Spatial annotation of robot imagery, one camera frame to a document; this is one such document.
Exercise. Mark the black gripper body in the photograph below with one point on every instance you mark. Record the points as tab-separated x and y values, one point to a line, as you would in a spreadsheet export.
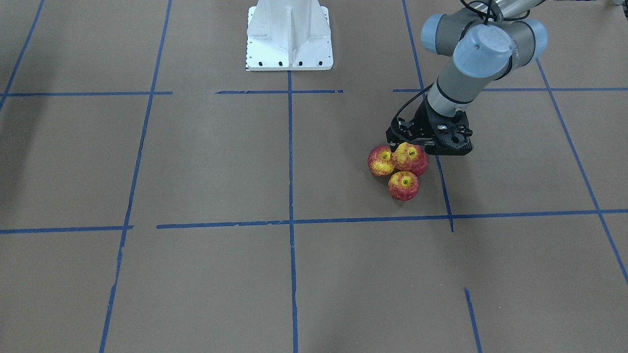
423	120

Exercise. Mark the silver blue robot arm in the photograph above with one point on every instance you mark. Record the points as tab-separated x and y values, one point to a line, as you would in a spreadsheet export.
485	41

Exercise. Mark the lone red yellow apple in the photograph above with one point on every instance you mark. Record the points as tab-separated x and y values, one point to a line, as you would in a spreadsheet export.
411	158

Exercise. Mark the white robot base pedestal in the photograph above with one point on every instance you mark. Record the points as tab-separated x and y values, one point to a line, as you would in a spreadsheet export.
288	35

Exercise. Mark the brown paper table cover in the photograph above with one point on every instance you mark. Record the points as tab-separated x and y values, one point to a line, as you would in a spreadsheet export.
157	197

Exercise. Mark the rear red yellow apple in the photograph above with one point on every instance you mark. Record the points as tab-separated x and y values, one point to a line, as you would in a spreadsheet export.
403	185

